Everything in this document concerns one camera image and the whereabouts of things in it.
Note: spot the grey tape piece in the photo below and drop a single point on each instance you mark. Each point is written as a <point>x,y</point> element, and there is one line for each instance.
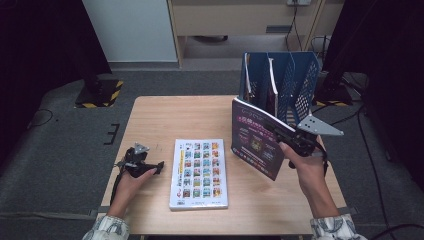
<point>346,210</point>
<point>101,210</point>

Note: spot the black curtain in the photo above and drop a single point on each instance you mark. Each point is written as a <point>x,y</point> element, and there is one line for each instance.
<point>393,66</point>
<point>40,50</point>

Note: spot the dark object under desk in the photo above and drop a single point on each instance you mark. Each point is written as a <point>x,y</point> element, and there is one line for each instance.
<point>210,38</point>

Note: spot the hazard-striped stand base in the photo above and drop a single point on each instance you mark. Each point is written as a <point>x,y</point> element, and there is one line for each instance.
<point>100,95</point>
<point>333,95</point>

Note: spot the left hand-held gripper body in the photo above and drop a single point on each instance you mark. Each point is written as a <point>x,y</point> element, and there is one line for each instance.
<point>135,163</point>

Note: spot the person's right hand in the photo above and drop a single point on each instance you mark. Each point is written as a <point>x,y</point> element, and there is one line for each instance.
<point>311,176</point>

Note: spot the dark purple pink-print magazine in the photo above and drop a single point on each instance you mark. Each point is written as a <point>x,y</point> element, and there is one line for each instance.
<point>253,146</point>

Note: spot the thick blue-purple book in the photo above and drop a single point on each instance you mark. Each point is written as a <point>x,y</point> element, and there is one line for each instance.
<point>272,80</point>

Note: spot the beige wooden desk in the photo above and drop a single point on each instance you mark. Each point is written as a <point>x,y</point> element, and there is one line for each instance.
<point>233,20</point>

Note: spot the black and red magazine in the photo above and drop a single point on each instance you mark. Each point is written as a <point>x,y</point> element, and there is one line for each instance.
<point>247,76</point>

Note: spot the grey floor tape strip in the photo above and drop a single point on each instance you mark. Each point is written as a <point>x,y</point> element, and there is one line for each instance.
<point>50,216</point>

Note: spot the blue file rack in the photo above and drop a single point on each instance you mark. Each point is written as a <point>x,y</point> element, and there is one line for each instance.
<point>306,83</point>

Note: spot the white cabinet panel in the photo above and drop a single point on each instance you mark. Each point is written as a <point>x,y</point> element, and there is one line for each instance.
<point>133,30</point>

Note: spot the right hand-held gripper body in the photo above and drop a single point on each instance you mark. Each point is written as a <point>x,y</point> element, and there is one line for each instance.
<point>316,128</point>

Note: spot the person's left hand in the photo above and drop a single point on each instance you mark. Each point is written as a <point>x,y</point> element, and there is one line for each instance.
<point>128,193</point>

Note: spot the white picture-grid magazine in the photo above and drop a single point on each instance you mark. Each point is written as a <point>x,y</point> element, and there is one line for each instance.
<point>200,173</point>

